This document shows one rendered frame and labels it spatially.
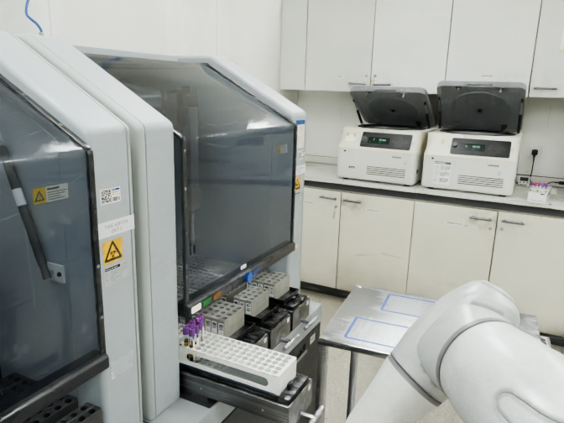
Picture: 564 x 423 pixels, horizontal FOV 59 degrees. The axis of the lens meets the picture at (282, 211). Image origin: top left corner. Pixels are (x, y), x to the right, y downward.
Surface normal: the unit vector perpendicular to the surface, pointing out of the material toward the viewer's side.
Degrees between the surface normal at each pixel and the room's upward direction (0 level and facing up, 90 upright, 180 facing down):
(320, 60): 90
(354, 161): 90
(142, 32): 90
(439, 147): 59
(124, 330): 90
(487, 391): 64
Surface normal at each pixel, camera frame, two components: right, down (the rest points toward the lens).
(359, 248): -0.45, 0.21
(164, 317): 0.89, 0.14
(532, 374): -0.37, -0.81
